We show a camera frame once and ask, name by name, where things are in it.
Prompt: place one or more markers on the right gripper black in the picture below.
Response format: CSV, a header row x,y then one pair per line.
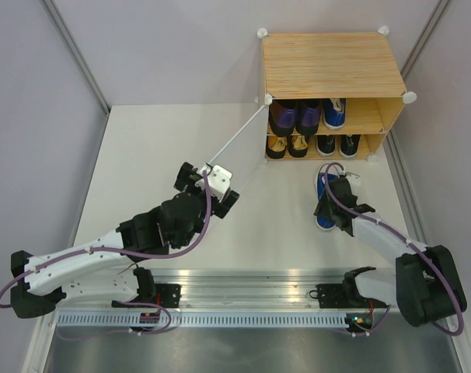
x,y
321,208

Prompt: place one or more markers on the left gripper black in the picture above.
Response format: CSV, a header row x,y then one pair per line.
x,y
187,179

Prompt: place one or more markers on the blue canvas sneaker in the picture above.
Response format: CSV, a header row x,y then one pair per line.
x,y
334,113
320,187

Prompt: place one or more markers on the white cabinet door panel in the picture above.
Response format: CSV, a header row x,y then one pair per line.
x,y
243,153

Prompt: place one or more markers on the black white sneaker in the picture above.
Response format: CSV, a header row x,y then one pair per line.
x,y
326,145
349,145

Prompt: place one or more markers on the gold loafer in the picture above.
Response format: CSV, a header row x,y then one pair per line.
x,y
298,146
276,147

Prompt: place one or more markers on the purple pointed loafer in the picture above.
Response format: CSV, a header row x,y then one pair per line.
x,y
309,115
282,116

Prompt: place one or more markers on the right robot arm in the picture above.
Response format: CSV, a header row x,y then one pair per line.
x,y
422,281

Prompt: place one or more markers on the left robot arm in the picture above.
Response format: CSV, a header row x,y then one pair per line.
x,y
172,229

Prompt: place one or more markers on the wooden shoe cabinet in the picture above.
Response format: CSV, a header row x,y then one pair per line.
x,y
359,67

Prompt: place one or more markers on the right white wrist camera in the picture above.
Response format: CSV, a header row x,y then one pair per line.
x,y
353,178

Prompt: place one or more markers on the aluminium rail base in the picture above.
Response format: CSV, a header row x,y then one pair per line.
x,y
235,289

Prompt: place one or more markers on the white slotted cable duct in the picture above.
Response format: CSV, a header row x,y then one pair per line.
x,y
205,319

